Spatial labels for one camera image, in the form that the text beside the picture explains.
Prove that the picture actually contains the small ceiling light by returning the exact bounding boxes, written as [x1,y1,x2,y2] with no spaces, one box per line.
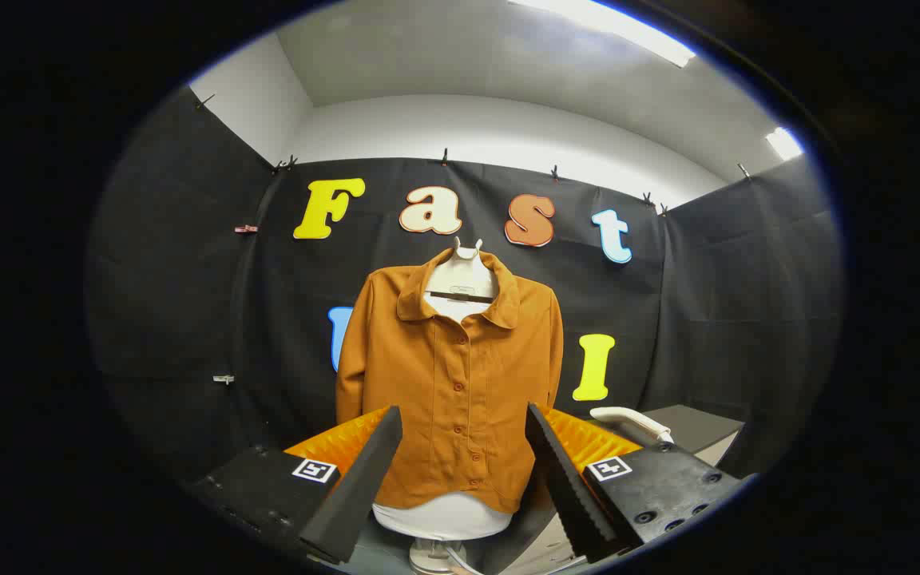
[765,126,804,162]

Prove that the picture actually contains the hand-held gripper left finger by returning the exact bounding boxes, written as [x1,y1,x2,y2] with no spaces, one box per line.
[184,405,403,566]

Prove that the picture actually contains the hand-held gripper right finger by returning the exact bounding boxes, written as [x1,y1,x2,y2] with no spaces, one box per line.
[525,402,755,565]

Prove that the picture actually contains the brown button-up shirt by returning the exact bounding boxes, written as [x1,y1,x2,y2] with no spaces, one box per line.
[335,248,565,514]

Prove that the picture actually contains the white mannequin torso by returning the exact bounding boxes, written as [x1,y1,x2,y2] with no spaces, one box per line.
[372,236,514,542]

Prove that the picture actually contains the mannequin stand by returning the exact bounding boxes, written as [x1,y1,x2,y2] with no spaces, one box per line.
[408,537,470,575]

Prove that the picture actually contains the white garment steamer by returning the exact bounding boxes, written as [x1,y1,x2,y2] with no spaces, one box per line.
[589,406,675,445]

